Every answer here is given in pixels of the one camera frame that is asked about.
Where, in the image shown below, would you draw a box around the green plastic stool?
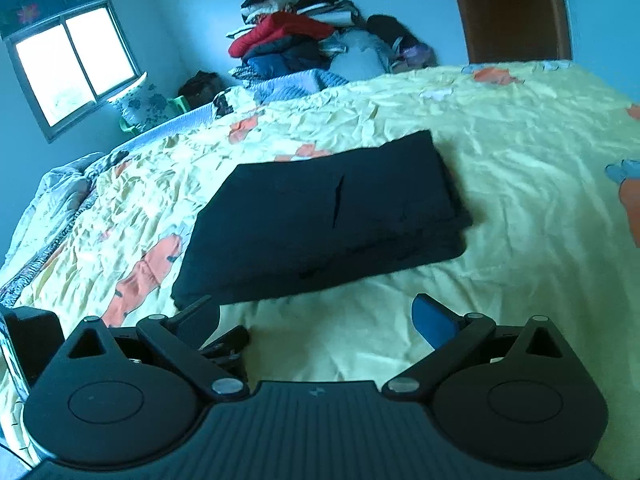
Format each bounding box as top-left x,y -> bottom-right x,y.
119,94 -> 192,136

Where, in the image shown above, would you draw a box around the yellow floral bed sheet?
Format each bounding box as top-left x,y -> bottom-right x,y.
0,59 -> 640,466

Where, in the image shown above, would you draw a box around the striped quilt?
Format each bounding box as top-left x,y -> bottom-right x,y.
0,152 -> 108,306

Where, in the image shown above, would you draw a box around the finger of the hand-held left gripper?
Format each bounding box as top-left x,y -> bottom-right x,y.
200,326 -> 250,376

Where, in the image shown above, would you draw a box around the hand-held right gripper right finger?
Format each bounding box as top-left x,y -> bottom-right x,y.
381,293 -> 577,403

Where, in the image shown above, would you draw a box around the pile of clothes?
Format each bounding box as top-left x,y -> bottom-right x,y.
227,0 -> 437,80

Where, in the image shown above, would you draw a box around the brown wooden door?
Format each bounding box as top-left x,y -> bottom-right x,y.
446,0 -> 574,66

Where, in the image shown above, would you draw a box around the dark bag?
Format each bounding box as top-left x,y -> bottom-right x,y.
177,70 -> 222,107

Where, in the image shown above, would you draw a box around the black pants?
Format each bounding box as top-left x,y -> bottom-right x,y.
171,130 -> 474,309

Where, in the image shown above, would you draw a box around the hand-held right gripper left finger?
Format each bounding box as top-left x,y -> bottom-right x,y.
64,294 -> 251,403

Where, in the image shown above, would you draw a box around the blue knit blanket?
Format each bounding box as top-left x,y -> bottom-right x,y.
227,66 -> 351,106

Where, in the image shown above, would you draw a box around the white bag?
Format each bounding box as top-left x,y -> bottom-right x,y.
331,30 -> 392,80

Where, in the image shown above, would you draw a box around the window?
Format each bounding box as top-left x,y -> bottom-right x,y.
4,2 -> 143,144

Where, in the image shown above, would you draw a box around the floral pillow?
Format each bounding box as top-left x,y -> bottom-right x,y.
111,72 -> 169,131

